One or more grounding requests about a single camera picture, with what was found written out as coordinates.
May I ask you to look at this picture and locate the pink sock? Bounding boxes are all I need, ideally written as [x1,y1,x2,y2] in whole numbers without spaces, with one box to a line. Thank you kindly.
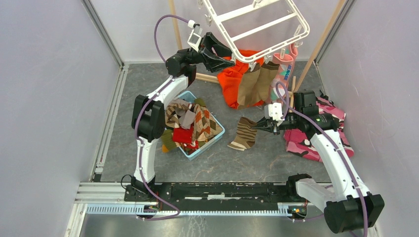
[285,43,298,85]
[268,53,290,103]

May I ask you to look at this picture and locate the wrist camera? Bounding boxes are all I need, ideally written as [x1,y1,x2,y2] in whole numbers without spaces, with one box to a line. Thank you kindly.
[187,20,203,52]
[264,102,284,121]

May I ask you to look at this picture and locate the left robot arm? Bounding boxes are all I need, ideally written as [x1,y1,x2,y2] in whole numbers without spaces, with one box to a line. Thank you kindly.
[130,32,234,201]

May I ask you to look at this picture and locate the brown tan sock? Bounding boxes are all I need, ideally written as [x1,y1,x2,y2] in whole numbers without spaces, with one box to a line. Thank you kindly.
[237,63,260,110]
[254,62,279,102]

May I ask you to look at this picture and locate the red sock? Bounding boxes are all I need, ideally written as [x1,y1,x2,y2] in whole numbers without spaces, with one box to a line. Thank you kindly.
[172,127,193,144]

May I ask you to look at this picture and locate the white clip hanger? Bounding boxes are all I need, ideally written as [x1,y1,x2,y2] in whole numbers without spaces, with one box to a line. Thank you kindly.
[198,0,311,69]

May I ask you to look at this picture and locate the light blue basket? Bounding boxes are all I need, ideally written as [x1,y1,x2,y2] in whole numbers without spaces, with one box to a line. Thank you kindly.
[176,90,225,160]

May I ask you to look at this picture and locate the orange shirt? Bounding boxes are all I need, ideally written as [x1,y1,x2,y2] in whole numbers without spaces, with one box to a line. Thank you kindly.
[217,58,264,110]

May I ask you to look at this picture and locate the brown beige striped sock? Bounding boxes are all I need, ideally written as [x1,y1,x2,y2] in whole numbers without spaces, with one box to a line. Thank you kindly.
[227,117,257,151]

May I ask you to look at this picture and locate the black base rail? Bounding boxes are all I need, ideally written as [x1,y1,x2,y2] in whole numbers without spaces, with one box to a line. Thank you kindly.
[124,181,320,213]

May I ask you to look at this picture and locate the pink camouflage backpack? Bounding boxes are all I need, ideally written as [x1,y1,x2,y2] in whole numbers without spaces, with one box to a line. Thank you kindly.
[283,95,355,162]

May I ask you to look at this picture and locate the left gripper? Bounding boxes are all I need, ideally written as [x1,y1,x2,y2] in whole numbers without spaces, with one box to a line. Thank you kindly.
[178,32,239,73]

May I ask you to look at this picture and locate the argyle patterned sock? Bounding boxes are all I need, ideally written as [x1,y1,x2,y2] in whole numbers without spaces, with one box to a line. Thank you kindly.
[193,104,222,142]

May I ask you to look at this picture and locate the wooden drying rack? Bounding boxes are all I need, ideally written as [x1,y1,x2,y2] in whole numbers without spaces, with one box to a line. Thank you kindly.
[168,0,348,109]

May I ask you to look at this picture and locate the pile of socks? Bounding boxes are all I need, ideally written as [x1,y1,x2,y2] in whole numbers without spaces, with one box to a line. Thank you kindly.
[161,98,223,155]

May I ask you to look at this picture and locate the olive green striped sock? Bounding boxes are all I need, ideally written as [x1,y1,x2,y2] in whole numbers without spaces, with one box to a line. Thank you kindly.
[160,129,177,153]

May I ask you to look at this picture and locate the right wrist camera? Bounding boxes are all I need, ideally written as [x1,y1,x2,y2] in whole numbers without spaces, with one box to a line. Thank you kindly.
[264,102,284,121]

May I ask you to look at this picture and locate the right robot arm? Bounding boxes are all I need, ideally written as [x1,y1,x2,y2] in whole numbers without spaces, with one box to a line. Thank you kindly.
[255,91,385,236]

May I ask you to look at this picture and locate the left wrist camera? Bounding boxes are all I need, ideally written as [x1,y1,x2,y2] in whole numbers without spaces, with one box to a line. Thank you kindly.
[187,20,203,52]

